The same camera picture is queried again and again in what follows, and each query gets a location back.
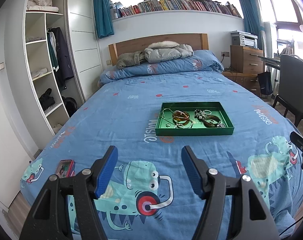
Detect dark brown jade bangle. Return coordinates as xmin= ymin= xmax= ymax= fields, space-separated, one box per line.
xmin=203 ymin=115 xmax=221 ymax=128

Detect twisted silver hoop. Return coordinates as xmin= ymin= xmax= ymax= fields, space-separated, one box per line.
xmin=202 ymin=109 xmax=212 ymax=116

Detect amber resin bangle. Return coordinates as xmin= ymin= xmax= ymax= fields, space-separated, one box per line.
xmin=172 ymin=110 xmax=190 ymax=122

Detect silver chain necklace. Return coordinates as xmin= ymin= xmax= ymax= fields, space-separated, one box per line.
xmin=161 ymin=107 xmax=177 ymax=122

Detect silver wristwatch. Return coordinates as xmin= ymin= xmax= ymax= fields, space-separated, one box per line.
xmin=218 ymin=123 xmax=226 ymax=128

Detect thin silver bangle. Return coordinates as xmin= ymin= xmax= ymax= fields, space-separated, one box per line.
xmin=174 ymin=120 xmax=194 ymax=129

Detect dark grey chair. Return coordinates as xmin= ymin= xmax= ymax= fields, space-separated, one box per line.
xmin=273 ymin=54 xmax=303 ymax=127

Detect red smartphone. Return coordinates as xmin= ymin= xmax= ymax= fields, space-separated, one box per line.
xmin=55 ymin=159 xmax=75 ymax=178

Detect white door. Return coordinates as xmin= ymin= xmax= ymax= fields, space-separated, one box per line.
xmin=0 ymin=39 xmax=30 ymax=208

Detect black tote bag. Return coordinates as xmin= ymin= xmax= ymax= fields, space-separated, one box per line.
xmin=257 ymin=72 xmax=273 ymax=95

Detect blue dinosaur bedspread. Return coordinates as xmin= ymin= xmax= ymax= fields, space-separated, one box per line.
xmin=21 ymin=71 xmax=303 ymax=239

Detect wooden drawer cabinet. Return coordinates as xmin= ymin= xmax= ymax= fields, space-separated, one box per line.
xmin=230 ymin=45 xmax=264 ymax=74

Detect black clothes on shelf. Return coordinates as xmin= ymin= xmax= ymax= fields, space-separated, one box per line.
xmin=39 ymin=88 xmax=56 ymax=111

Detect white printer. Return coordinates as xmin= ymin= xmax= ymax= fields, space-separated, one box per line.
xmin=231 ymin=30 xmax=258 ymax=49

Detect blue folded duvet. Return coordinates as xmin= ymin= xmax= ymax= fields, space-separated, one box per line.
xmin=98 ymin=50 xmax=224 ymax=85

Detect green metal tray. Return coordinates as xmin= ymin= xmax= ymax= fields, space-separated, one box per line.
xmin=155 ymin=102 xmax=234 ymax=137

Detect wooden headboard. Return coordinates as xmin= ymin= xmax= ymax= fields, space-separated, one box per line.
xmin=108 ymin=33 xmax=209 ymax=66

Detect dark hanging coat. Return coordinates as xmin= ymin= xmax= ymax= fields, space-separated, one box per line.
xmin=47 ymin=27 xmax=74 ymax=91

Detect right teal curtain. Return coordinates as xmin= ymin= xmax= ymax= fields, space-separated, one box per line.
xmin=239 ymin=0 xmax=266 ymax=50

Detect teal curtain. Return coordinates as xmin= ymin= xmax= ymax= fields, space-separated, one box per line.
xmin=239 ymin=0 xmax=266 ymax=50
xmin=93 ymin=0 xmax=114 ymax=38

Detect white wardrobe shelving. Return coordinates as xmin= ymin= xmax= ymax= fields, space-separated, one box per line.
xmin=25 ymin=0 xmax=103 ymax=134

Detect grey puffer jacket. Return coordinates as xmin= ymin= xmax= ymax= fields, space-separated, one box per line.
xmin=145 ymin=41 xmax=194 ymax=63

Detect olive green jacket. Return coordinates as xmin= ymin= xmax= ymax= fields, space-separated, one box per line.
xmin=116 ymin=51 xmax=146 ymax=69

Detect row of books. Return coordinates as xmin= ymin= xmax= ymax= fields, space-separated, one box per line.
xmin=110 ymin=0 xmax=242 ymax=20

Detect folded bedding on wardrobe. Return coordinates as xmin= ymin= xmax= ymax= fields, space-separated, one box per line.
xmin=26 ymin=0 xmax=59 ymax=12

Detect left teal curtain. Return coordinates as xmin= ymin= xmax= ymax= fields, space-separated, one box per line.
xmin=93 ymin=0 xmax=114 ymax=38

